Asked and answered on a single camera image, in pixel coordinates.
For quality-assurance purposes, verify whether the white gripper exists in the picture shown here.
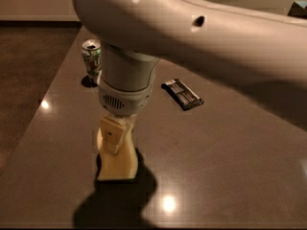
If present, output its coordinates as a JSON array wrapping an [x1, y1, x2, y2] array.
[[98, 71, 155, 155]]

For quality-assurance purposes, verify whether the yellow sponge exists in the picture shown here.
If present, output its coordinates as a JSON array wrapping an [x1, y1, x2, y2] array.
[[97, 128, 138, 181]]

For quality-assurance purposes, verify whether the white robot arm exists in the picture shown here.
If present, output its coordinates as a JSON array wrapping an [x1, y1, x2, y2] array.
[[73, 0, 307, 127]]

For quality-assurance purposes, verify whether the black rxbar chocolate wrapper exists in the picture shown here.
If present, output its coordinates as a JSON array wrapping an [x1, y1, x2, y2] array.
[[161, 79, 203, 111]]

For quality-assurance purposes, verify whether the green white soda can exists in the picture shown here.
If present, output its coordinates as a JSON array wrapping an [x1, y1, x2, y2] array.
[[82, 39, 102, 84]]

